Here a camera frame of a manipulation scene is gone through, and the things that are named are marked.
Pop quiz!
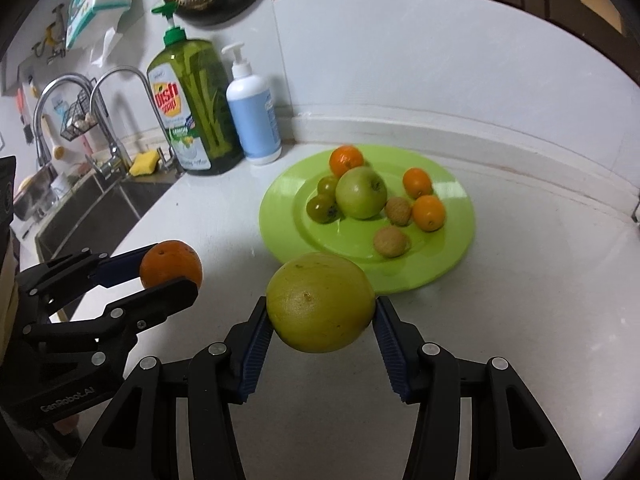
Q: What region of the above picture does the white and blue pump bottle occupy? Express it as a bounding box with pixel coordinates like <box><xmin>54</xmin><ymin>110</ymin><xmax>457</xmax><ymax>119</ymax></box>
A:
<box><xmin>221</xmin><ymin>42</ymin><xmax>282</xmax><ymax>166</ymax></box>

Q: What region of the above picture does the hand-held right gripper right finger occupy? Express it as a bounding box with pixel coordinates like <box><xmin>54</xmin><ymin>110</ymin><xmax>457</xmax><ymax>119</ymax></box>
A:
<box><xmin>372</xmin><ymin>297</ymin><xmax>576</xmax><ymax>480</ymax></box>

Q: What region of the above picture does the small orange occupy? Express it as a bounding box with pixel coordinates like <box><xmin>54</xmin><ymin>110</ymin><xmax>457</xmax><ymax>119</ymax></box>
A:
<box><xmin>329</xmin><ymin>145</ymin><xmax>365</xmax><ymax>177</ymax></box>
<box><xmin>402</xmin><ymin>167</ymin><xmax>433</xmax><ymax>198</ymax></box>
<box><xmin>412</xmin><ymin>194</ymin><xmax>446</xmax><ymax>232</ymax></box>
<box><xmin>139</xmin><ymin>240</ymin><xmax>203</xmax><ymax>291</ymax></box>

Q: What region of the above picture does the steel kitchen sink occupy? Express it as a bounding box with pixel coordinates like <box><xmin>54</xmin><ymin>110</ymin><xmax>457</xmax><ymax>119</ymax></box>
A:
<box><xmin>35</xmin><ymin>172</ymin><xmax>173</xmax><ymax>261</ymax></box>

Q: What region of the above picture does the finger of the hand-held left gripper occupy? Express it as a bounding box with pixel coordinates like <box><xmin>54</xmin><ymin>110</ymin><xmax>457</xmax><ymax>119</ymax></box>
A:
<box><xmin>15</xmin><ymin>242</ymin><xmax>163</xmax><ymax>307</ymax></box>
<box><xmin>22</xmin><ymin>278</ymin><xmax>200</xmax><ymax>347</ymax></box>

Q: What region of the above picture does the green apple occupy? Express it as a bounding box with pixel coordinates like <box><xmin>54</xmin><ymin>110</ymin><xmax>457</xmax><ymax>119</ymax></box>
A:
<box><xmin>335</xmin><ymin>166</ymin><xmax>388</xmax><ymax>220</ymax></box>

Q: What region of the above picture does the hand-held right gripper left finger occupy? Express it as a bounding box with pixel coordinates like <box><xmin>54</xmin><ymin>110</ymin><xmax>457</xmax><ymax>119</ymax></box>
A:
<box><xmin>65</xmin><ymin>296</ymin><xmax>275</xmax><ymax>480</ymax></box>

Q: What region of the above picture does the large yellow-green citrus fruit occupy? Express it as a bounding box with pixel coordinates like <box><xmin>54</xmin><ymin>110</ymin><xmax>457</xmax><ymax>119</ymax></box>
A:
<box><xmin>266</xmin><ymin>253</ymin><xmax>377</xmax><ymax>353</ymax></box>

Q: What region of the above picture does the black wire basket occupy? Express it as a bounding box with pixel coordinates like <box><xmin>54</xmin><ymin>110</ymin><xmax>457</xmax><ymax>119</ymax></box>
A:
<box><xmin>60</xmin><ymin>100</ymin><xmax>98</xmax><ymax>140</ymax></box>

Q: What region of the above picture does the brown kiwi fruit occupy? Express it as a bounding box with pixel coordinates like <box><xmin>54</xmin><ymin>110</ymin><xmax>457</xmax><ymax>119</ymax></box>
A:
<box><xmin>373</xmin><ymin>226</ymin><xmax>411</xmax><ymax>258</ymax></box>

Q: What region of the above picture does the yellow sponge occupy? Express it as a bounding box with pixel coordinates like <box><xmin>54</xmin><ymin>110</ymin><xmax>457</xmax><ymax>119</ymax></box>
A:
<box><xmin>129</xmin><ymin>154</ymin><xmax>158</xmax><ymax>177</ymax></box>

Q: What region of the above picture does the white plastic bag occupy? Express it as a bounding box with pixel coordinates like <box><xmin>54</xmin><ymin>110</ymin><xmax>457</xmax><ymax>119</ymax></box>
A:
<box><xmin>91</xmin><ymin>10</ymin><xmax>132</xmax><ymax>67</ymax></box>

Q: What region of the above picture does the green dish soap bottle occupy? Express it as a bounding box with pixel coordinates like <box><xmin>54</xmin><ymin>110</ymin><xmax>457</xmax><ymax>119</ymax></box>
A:
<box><xmin>146</xmin><ymin>2</ymin><xmax>245</xmax><ymax>177</ymax></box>

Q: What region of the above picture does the small brown kiwi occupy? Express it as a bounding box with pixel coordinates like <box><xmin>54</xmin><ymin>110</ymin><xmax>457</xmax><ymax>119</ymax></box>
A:
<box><xmin>385</xmin><ymin>197</ymin><xmax>413</xmax><ymax>226</ymax></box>

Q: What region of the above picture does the chrome gooseneck faucet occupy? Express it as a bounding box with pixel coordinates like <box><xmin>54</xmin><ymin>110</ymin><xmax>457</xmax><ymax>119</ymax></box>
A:
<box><xmin>90</xmin><ymin>66</ymin><xmax>185</xmax><ymax>176</ymax></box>

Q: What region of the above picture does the lime green plate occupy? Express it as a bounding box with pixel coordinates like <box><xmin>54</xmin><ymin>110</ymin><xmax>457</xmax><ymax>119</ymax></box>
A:
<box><xmin>259</xmin><ymin>144</ymin><xmax>476</xmax><ymax>295</ymax></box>

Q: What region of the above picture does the yellow toy bicycle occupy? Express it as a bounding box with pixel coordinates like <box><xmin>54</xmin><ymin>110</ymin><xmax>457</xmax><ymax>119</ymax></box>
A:
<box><xmin>32</xmin><ymin>4</ymin><xmax>68</xmax><ymax>64</ymax></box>

